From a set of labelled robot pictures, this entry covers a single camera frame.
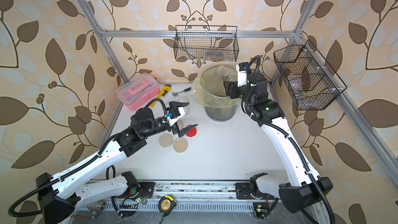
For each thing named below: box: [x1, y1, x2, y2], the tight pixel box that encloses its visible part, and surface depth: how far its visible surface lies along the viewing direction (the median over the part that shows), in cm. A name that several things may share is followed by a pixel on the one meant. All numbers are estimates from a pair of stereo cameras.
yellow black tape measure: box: [158, 195, 178, 217], surface depth 70 cm
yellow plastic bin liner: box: [192, 65, 243, 108], surface depth 83 cm
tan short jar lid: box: [173, 137, 189, 153], surface depth 91 cm
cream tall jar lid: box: [158, 133, 174, 148], surface depth 91 cm
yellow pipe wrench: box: [149, 84, 172, 108], surface depth 117 cm
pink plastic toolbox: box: [115, 72, 161, 111], surface depth 107 cm
